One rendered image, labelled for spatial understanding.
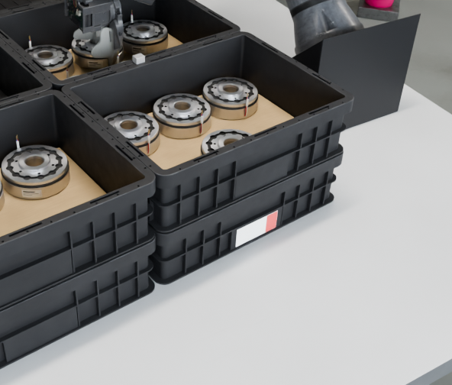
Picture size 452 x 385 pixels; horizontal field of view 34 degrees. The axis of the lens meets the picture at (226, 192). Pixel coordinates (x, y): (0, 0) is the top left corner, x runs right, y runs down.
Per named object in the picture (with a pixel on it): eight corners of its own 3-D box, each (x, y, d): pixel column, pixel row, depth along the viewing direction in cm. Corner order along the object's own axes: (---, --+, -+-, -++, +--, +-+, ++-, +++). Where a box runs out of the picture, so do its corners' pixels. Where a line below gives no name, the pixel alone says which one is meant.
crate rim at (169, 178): (161, 192, 104) (161, 179, 102) (58, 99, 122) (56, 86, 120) (356, 109, 125) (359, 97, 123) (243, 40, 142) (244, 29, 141)
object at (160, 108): (177, 132, 125) (177, 129, 125) (141, 107, 131) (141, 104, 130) (221, 113, 131) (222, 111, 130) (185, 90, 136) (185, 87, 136)
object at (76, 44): (105, 30, 154) (105, 27, 153) (132, 49, 148) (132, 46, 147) (62, 41, 149) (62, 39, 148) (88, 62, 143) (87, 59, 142)
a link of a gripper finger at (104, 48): (88, 73, 143) (83, 28, 138) (115, 66, 146) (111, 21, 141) (97, 79, 141) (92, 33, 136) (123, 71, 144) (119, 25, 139)
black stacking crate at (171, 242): (237, 130, 155) (240, 79, 148) (338, 204, 137) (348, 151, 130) (67, 197, 134) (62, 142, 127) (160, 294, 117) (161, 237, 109)
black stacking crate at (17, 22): (156, 28, 166) (156, -21, 159) (239, 84, 148) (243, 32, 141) (-12, 75, 145) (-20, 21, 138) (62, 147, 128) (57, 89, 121)
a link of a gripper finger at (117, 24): (104, 44, 143) (100, 1, 138) (112, 42, 144) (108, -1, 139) (117, 52, 140) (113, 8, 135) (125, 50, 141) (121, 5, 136)
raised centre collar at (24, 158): (41, 150, 118) (40, 147, 117) (56, 166, 115) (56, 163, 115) (12, 161, 115) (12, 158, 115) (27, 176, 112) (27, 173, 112)
